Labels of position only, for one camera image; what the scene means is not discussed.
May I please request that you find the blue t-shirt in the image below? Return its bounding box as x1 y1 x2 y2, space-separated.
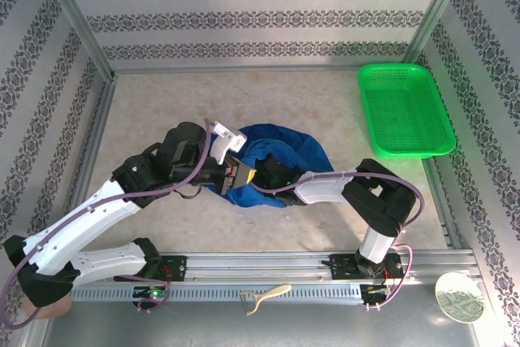
202 123 335 210

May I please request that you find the green plastic mesh basket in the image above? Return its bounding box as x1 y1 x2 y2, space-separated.
356 63 457 159

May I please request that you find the cream plastic peeler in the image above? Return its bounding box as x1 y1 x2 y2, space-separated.
240 284 293 316

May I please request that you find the small circuit board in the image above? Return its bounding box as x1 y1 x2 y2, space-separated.
360 284 393 303
132 286 168 303

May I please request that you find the pink translucent cup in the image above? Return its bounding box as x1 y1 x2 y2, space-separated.
24 300 73 319

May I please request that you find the round green patterned plate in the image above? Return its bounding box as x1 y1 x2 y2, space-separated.
434 272 487 324

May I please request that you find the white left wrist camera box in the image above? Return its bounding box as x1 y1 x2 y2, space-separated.
209 120 248 165

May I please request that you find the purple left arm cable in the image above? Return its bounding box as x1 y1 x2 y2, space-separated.
0 118 215 330

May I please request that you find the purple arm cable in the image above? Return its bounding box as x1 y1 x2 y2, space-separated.
251 171 426 311
0 118 215 330

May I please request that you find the aluminium mounting rail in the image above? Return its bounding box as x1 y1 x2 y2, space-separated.
38 251 476 283

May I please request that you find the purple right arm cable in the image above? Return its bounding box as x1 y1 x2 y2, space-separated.
251 171 426 311

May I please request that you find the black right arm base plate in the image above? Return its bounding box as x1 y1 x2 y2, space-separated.
324 253 405 281

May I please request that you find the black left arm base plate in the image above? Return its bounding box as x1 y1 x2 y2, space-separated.
113 255 188 283

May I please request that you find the grey slotted cable duct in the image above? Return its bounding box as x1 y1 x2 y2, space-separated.
71 284 362 303

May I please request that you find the aluminium frame post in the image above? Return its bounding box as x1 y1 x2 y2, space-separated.
397 0 475 79
34 0 117 80

